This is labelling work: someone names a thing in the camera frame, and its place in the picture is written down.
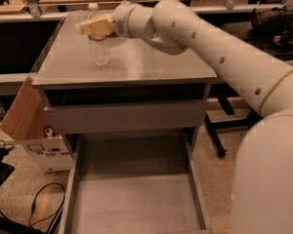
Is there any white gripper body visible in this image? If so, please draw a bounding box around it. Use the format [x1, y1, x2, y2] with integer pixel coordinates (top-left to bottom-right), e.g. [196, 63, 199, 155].
[111, 1, 137, 38]

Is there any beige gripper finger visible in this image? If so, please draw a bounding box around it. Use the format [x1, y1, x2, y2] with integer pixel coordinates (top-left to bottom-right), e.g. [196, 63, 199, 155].
[76, 15, 113, 36]

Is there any clear plastic water bottle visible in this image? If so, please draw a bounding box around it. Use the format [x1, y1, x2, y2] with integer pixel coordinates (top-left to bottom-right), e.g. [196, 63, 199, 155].
[87, 3, 109, 66]

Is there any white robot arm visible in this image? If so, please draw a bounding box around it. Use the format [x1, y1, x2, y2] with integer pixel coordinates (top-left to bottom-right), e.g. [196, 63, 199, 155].
[76, 0, 293, 234]

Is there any grey drawer cabinet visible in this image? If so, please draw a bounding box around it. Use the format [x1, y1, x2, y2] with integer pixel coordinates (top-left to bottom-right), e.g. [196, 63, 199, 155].
[33, 11, 216, 141]

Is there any grey top drawer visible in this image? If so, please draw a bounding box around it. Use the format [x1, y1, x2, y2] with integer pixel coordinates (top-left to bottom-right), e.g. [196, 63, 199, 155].
[45, 99, 207, 134]

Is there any grey open middle drawer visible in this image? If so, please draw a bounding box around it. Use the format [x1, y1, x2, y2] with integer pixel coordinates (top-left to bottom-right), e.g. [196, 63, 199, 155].
[59, 134, 212, 234]

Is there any cardboard box with white print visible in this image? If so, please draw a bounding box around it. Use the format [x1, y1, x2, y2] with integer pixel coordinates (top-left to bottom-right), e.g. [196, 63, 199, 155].
[0, 76, 72, 173]

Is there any black side table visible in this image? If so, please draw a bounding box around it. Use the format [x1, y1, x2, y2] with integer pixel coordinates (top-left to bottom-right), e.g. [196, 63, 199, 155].
[205, 21, 293, 157]

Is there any black bag on table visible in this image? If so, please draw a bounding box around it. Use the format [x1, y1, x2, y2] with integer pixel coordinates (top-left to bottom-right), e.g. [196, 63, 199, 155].
[251, 6, 293, 49]

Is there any black cable on floor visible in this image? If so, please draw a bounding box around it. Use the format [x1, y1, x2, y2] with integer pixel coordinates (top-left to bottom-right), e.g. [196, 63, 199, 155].
[27, 182, 65, 234]

